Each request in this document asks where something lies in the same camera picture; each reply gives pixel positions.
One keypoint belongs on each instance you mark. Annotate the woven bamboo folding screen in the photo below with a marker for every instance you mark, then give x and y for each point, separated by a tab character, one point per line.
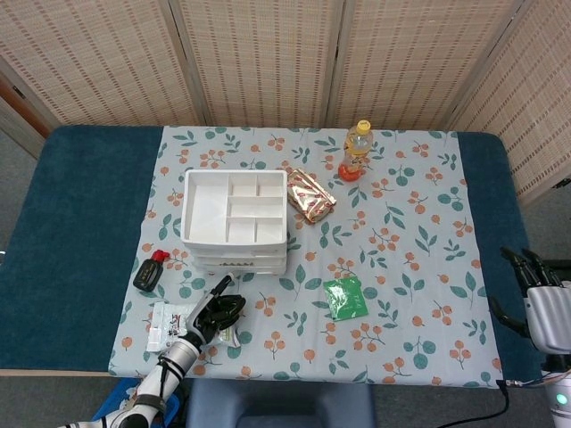
267	58

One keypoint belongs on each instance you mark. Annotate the white plastic drawer organizer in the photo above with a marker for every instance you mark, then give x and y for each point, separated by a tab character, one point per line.
205	209

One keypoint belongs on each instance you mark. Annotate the blue plastic basket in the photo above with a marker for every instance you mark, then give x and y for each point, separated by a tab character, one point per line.
111	401

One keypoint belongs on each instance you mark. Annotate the black ink bottle red cap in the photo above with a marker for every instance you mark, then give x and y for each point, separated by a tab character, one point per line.
146	276

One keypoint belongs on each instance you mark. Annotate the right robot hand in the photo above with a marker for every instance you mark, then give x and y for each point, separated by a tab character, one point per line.
548	316

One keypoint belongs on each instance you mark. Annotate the brown wooden door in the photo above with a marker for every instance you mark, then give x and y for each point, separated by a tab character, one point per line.
22	111

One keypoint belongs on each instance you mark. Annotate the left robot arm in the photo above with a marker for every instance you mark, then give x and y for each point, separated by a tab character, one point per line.
178	356

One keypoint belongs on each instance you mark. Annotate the gold foil snack packet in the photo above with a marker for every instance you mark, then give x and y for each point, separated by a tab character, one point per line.
310	196

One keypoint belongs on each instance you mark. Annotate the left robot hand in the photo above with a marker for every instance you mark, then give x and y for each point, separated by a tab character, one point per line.
198	321

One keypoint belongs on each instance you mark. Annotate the floral leaf print tablecloth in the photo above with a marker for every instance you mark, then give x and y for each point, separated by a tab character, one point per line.
401	267

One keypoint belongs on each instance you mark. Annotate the teal blue table cover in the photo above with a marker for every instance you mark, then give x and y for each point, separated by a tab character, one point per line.
67	245

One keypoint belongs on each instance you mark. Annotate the orange iced tea bottle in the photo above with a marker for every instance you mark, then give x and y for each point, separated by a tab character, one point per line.
354	147

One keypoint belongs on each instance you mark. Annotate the green tea sachet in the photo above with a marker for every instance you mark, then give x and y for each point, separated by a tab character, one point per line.
345	298

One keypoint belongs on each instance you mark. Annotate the white nut snack bag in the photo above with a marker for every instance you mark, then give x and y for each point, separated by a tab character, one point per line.
165	325

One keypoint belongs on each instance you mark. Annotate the blue-grey chair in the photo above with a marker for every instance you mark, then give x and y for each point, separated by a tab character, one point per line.
276	401

